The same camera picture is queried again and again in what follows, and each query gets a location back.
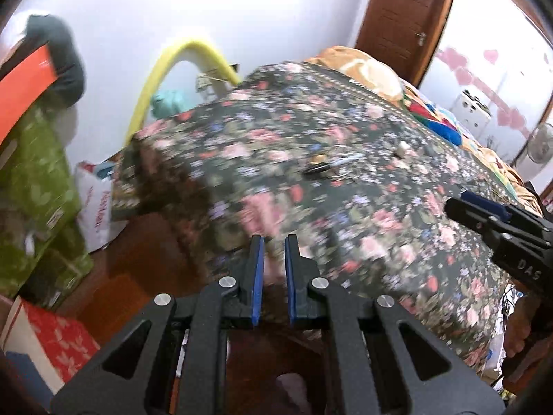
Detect teal cloth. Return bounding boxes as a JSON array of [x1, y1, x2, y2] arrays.
[[151, 88, 189, 118]]

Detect wardrobe with white sliding doors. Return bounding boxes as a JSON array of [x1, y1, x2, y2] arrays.
[[410, 0, 553, 182]]

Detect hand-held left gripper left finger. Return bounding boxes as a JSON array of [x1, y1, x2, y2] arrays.
[[51, 234, 265, 415]]

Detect white plastic bag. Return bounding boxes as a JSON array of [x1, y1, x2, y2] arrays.
[[74, 162, 127, 254]]

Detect dark floral blanket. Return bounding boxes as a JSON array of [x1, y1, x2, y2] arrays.
[[113, 61, 542, 373]]

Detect pink heart stickers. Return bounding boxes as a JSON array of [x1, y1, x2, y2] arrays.
[[435, 45, 553, 140]]

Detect yellow foam tube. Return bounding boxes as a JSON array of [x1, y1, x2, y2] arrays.
[[124, 39, 243, 146]]

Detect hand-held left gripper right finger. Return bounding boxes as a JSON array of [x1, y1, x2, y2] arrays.
[[284, 233, 506, 415]]

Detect white standing fan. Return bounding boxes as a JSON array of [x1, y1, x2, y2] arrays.
[[524, 123, 553, 166]]

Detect red patterned box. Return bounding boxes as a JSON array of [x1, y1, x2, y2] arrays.
[[0, 296, 101, 399]]

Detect person's right hand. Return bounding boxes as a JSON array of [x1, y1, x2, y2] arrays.
[[501, 296, 553, 395]]

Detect brown wooden door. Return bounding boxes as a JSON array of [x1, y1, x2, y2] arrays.
[[355, 0, 455, 86]]

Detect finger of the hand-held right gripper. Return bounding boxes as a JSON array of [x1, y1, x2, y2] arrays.
[[459, 190, 521, 223], [443, 197, 504, 245]]

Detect green cardboard boxes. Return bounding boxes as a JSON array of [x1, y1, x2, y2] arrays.
[[0, 94, 94, 308]]

